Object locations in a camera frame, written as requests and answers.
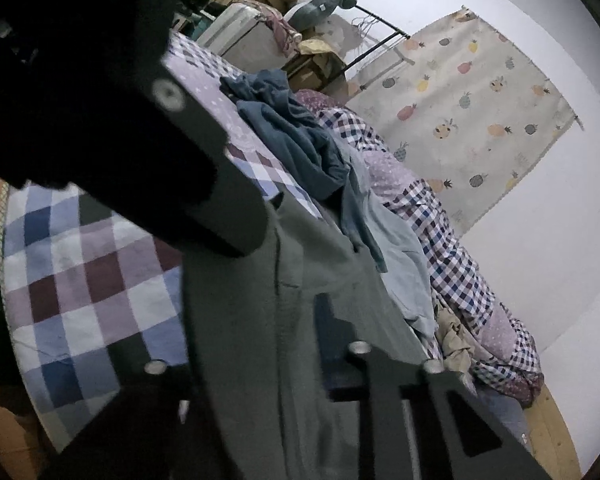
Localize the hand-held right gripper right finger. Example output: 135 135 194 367
314 294 553 480

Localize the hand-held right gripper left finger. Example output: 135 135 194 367
37 362 231 480

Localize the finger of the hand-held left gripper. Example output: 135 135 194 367
152 57 272 257

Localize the grey-green garment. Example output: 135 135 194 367
180 190 447 480

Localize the dark blue garment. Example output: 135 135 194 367
220 69 355 197

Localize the light blue garment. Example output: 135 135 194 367
330 150 439 342

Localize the beige garment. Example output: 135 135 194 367
431 304 479 375

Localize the checkered bed sheet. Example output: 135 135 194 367
0 30 331 455

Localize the checkered purple quilt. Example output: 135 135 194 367
295 87 547 409

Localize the pink cloth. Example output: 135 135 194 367
264 11 302 57

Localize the yellow cloth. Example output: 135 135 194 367
299 36 332 57

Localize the black metal rack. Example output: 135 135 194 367
285 2 417 99

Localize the wooden headboard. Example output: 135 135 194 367
519 379 582 480

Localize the pineapple print curtain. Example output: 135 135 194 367
346 6 584 239

